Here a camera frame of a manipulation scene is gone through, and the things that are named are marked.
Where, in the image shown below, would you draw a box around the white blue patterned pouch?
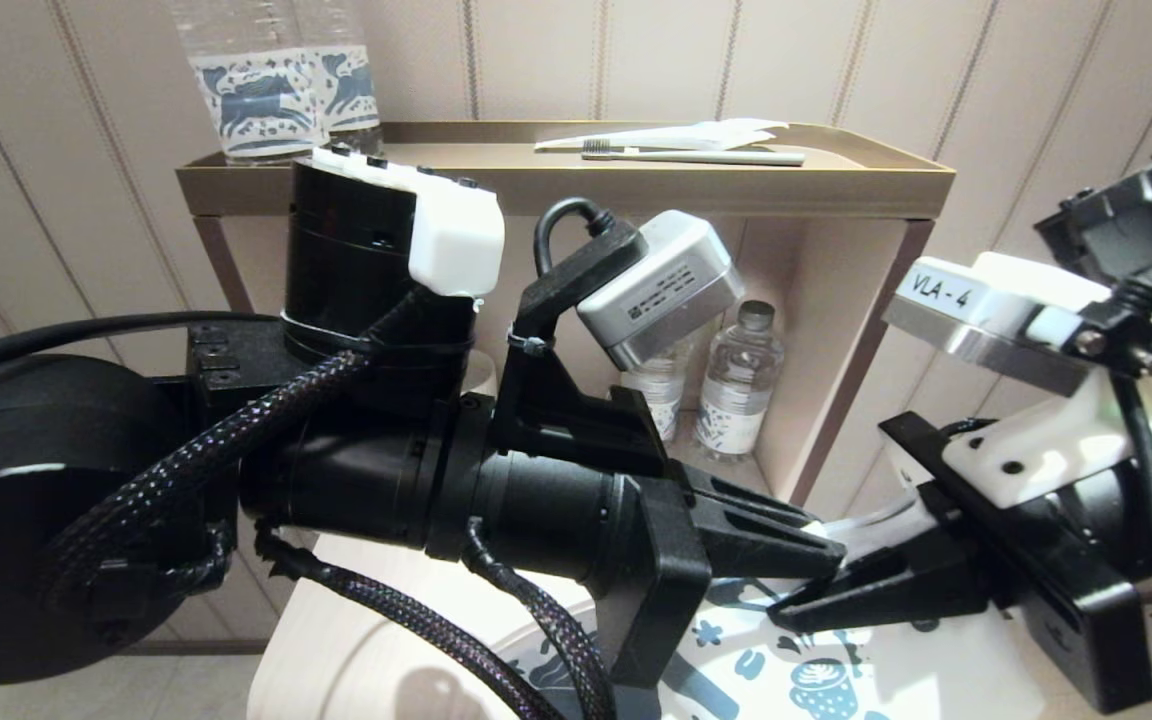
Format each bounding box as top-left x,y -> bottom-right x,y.
506,495 -> 1037,720

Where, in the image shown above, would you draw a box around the small grey-cap water bottle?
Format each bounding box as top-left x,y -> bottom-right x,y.
626,340 -> 692,446
693,300 -> 785,463

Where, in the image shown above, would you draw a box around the brown open shelf unit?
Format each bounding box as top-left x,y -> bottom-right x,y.
174,120 -> 957,506

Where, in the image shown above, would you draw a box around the grey-green toothbrush dark bristles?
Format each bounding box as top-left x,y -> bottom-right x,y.
581,140 -> 807,168

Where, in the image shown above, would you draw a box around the white paper wrapper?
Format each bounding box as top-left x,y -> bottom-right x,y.
534,118 -> 790,154

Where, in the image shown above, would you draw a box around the large deer-label water bottle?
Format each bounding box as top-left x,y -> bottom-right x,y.
166,0 -> 332,166
296,0 -> 384,156

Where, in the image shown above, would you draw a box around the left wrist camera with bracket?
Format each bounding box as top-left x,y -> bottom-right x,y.
491,208 -> 745,479

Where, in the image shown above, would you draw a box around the black braided cable sleeve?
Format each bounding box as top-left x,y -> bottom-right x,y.
36,290 -> 427,606
254,520 -> 619,720

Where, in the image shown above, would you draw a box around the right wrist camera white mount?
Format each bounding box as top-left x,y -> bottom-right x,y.
881,252 -> 1152,508

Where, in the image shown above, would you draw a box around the left camera black cable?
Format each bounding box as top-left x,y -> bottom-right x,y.
0,197 -> 629,383

